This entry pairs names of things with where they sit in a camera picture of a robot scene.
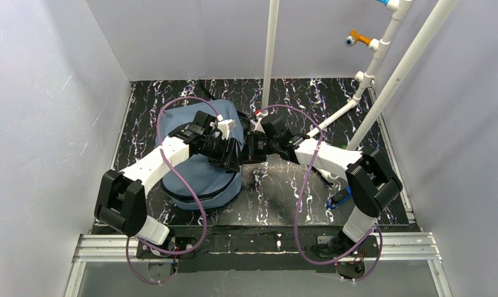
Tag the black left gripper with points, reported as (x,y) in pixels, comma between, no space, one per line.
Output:
(226,155)

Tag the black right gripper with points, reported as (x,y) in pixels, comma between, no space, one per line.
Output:
(252,147)

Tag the light blue student backpack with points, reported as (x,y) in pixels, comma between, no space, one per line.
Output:
(214,186)

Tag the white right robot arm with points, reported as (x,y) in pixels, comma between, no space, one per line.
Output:
(372,182)

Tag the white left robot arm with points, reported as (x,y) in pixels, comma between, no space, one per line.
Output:
(121,200)

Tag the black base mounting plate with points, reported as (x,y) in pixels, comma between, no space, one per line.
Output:
(245,248)

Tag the orange blue pipe valve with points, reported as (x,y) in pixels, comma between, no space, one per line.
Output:
(354,37)

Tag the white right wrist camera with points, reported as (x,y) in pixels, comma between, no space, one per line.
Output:
(256,124)

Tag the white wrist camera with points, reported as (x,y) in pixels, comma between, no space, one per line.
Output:
(225,126)
(256,124)

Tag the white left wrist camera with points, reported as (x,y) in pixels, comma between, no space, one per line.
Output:
(225,126)

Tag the white pvc pipe frame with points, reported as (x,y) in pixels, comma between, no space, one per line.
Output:
(399,9)

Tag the aluminium rail frame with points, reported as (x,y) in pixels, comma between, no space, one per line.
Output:
(397,246)

